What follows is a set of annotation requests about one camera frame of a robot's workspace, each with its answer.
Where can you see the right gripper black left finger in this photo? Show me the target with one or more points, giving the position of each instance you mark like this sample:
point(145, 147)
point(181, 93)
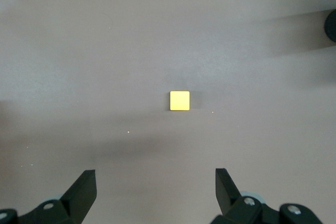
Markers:
point(76, 203)

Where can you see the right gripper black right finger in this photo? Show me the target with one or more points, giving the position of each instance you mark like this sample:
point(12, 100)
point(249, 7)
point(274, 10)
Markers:
point(228, 197)

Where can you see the yellow block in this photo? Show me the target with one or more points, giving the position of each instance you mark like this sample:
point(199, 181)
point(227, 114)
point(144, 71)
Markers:
point(179, 100)

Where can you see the black round ribbed object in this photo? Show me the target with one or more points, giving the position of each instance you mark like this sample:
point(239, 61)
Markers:
point(330, 26)

